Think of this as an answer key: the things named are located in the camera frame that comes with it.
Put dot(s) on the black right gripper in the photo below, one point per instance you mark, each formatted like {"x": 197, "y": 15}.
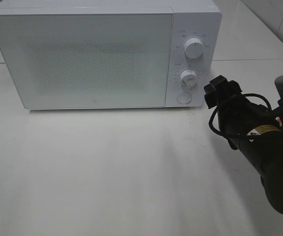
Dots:
{"x": 231, "y": 107}

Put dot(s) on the round white door button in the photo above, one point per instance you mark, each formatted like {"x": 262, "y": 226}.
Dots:
{"x": 184, "y": 98}

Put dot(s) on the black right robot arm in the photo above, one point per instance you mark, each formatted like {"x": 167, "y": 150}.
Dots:
{"x": 253, "y": 129}

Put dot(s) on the lower white timer knob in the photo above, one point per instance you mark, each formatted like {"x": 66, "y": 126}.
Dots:
{"x": 188, "y": 78}

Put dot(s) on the white microwave oven body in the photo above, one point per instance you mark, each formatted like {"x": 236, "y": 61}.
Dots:
{"x": 190, "y": 18}

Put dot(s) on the upper white power knob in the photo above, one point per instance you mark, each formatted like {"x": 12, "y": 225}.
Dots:
{"x": 193, "y": 47}

